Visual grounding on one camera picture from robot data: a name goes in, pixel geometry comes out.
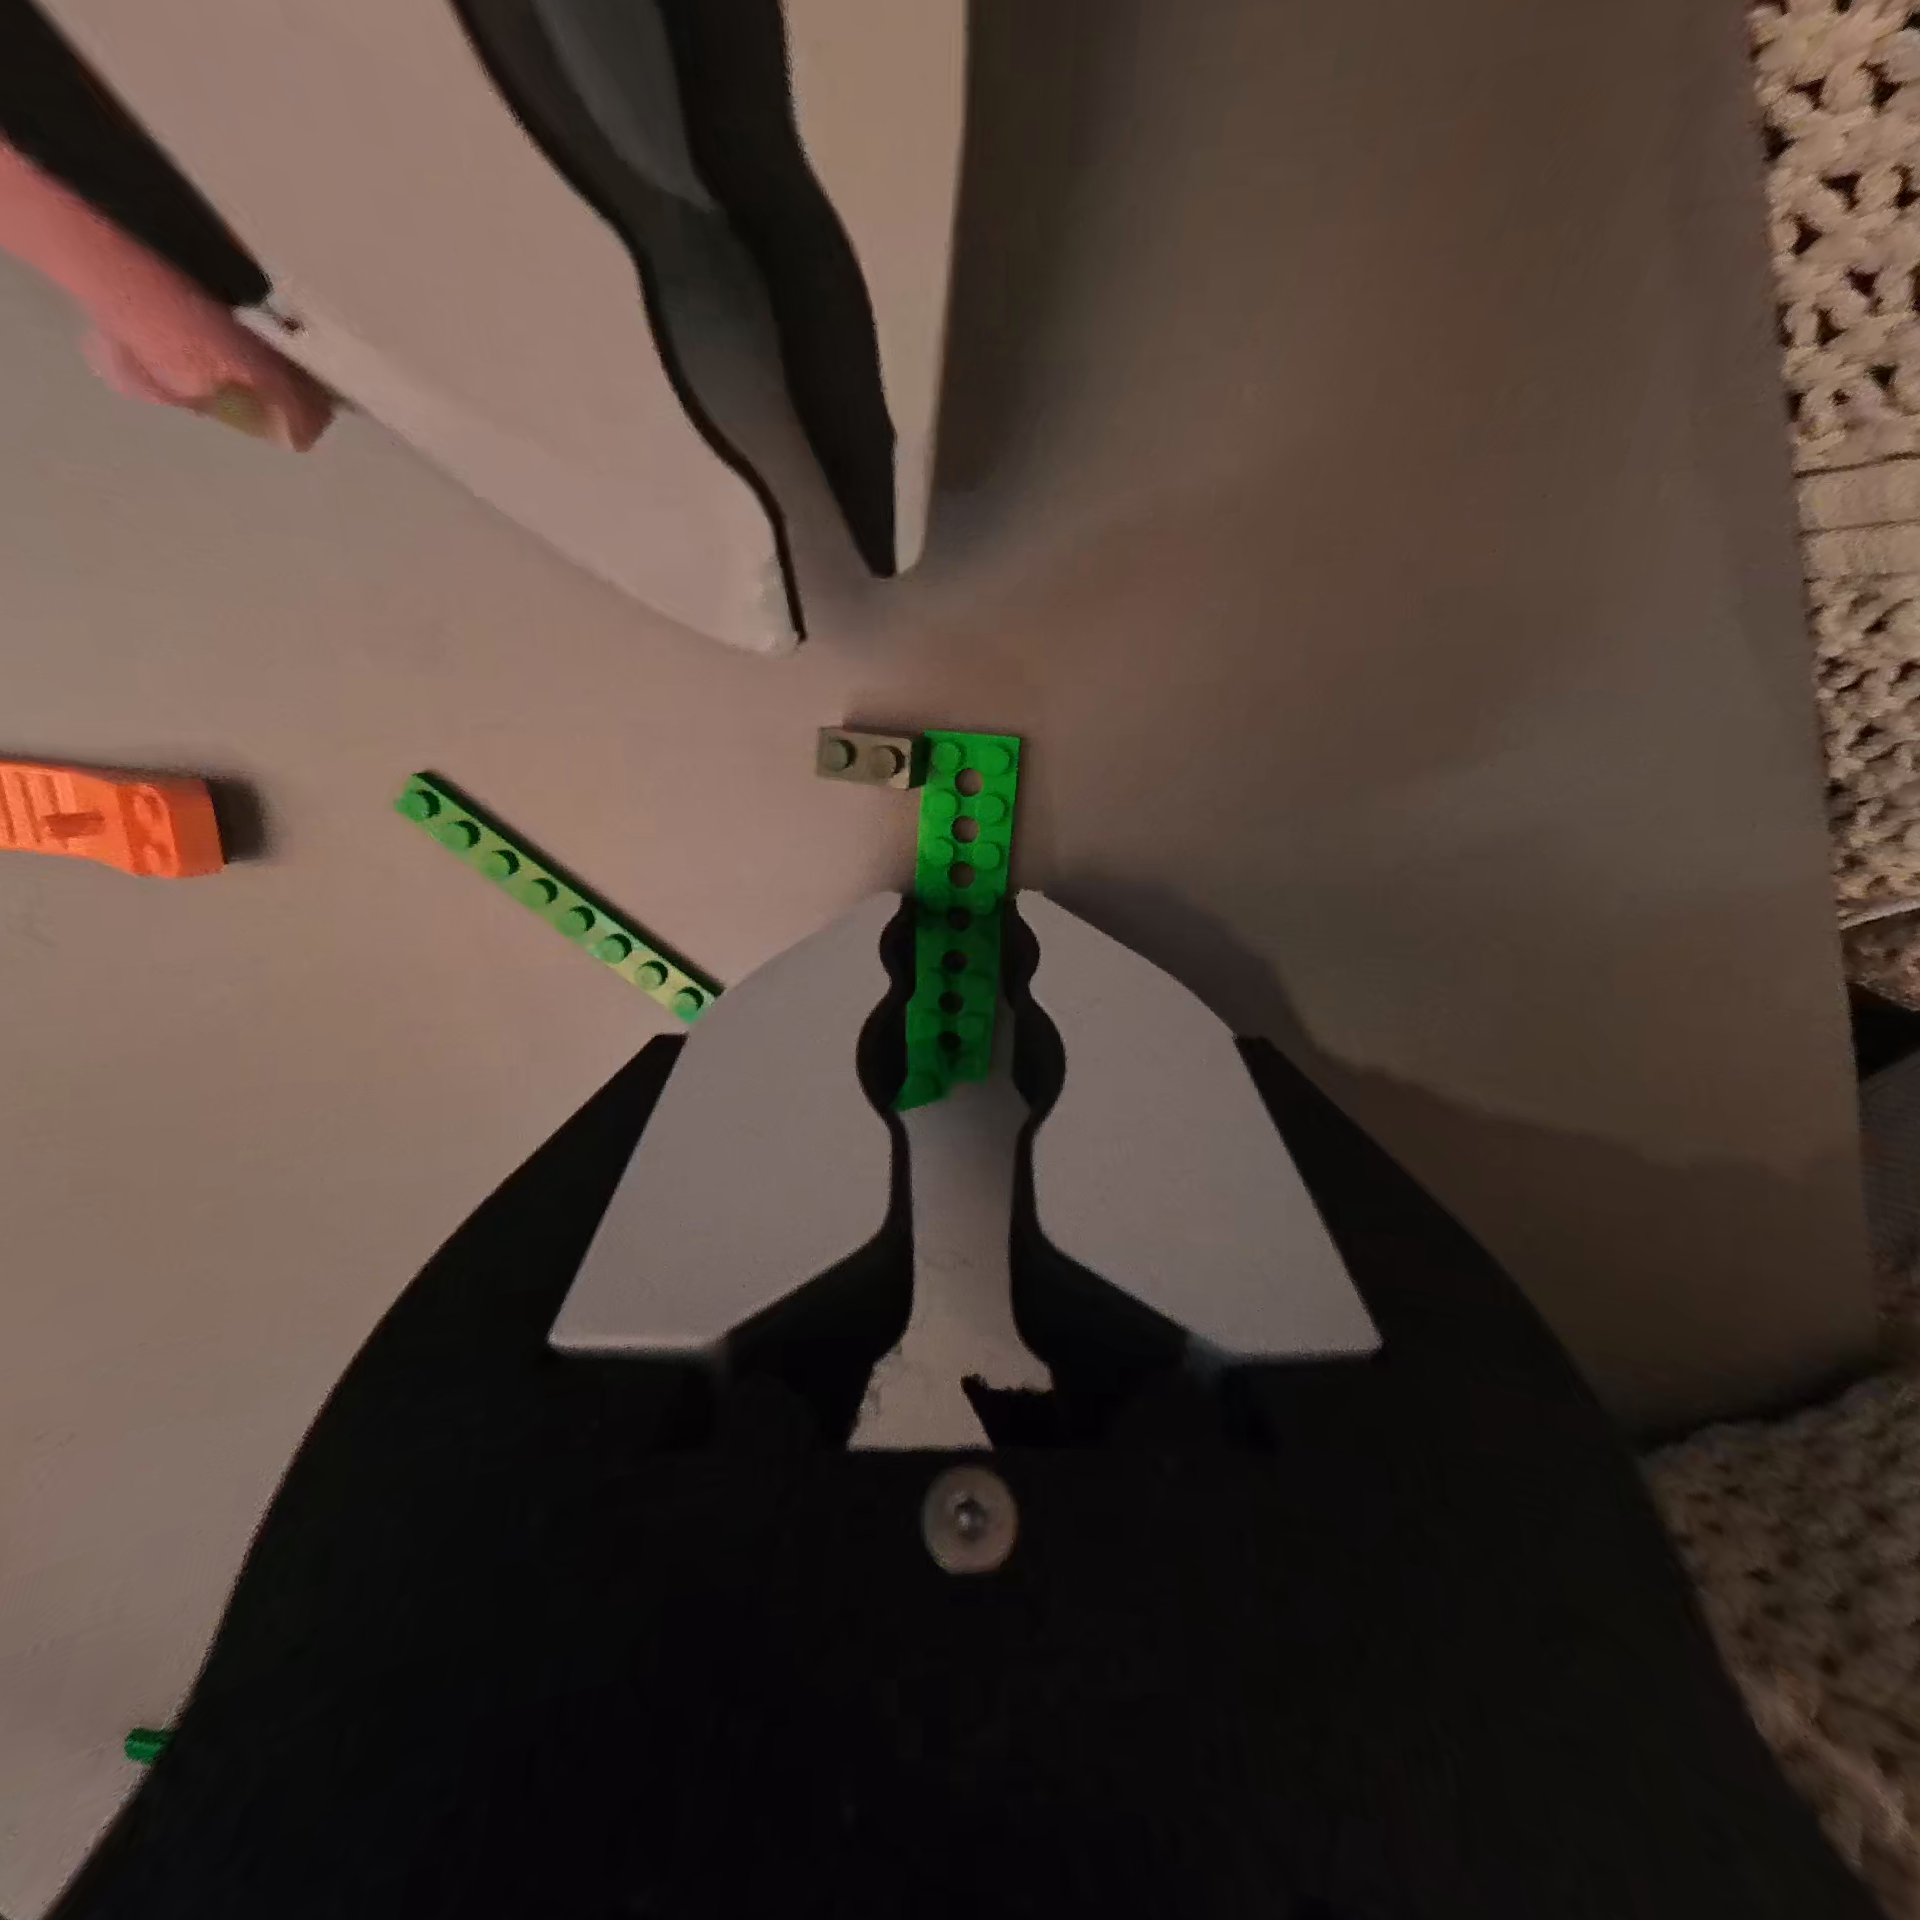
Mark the small dark green grey brick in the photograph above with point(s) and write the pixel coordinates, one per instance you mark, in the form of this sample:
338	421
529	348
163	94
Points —
870	757

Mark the wide green lego plate with holes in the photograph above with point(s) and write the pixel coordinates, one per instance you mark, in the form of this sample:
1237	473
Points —
999	809

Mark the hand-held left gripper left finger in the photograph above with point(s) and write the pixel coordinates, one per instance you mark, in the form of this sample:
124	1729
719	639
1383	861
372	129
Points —
736	1186

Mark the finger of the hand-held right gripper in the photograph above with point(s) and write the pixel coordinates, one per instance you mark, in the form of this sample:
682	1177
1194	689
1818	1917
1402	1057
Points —
914	226
450	300

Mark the person's right hand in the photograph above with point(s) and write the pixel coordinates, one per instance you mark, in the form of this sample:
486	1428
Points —
134	300

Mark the cream knit sweater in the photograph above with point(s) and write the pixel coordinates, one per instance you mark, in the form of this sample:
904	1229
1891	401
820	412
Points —
1859	300

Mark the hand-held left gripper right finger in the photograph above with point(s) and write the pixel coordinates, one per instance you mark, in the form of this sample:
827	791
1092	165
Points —
1185	1201

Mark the narrow green lego plate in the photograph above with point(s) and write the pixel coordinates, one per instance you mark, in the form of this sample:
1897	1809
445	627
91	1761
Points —
556	898

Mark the orange brick separator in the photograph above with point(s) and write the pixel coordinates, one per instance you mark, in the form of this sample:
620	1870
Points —
105	817

